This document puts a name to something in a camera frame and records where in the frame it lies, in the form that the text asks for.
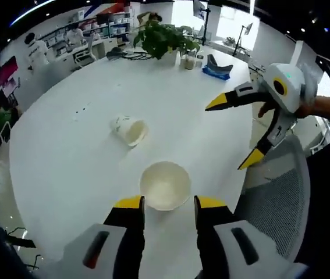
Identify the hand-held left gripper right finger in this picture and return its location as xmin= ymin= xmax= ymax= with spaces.
xmin=193 ymin=195 xmax=285 ymax=279

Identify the dark grey curved holder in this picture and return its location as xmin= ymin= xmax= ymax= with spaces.
xmin=207 ymin=53 xmax=233 ymax=73

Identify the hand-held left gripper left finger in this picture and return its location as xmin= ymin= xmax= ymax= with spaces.
xmin=61 ymin=195 xmax=146 ymax=279

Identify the white office chair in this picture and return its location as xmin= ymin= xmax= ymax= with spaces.
xmin=73 ymin=37 xmax=98 ymax=64

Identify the grey mesh office chair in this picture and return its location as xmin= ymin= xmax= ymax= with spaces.
xmin=233 ymin=135 xmax=311 ymax=264

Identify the white green-printed paper cup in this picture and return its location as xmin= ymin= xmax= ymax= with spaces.
xmin=140 ymin=161 xmax=191 ymax=212
xmin=109 ymin=115 xmax=150 ymax=148

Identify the white storage shelf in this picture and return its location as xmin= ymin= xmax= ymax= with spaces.
xmin=42 ymin=10 xmax=132 ymax=49

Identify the black cable bundle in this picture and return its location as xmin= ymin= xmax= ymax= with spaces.
xmin=105 ymin=47 xmax=154 ymax=61

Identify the green potted plant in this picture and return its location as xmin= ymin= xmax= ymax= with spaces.
xmin=132 ymin=20 xmax=201 ymax=67

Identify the glass jar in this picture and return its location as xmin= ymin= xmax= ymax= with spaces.
xmin=183 ymin=53 xmax=197 ymax=70

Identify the white counter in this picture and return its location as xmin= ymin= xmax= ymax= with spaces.
xmin=48 ymin=37 xmax=119 ymax=73

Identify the pink display screen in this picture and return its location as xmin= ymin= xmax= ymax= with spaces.
xmin=0 ymin=56 xmax=19 ymax=88

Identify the person's right hand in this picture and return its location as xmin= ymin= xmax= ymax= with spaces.
xmin=257 ymin=96 xmax=322 ymax=119

